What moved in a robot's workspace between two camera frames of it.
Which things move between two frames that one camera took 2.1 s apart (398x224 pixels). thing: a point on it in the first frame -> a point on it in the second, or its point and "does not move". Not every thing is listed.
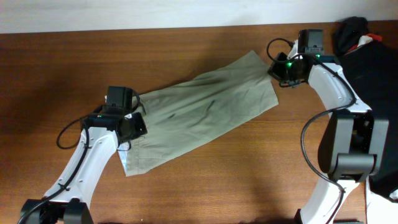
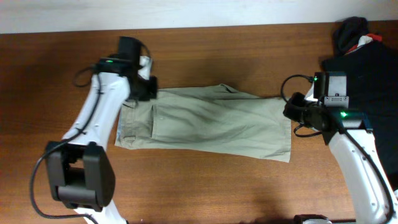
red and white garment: (365, 39) does not move
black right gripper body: (286, 71) -> (301, 110)
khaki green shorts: (176, 117) -> (212, 119)
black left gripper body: (136, 124) -> (140, 87)
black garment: (372, 65) does not move
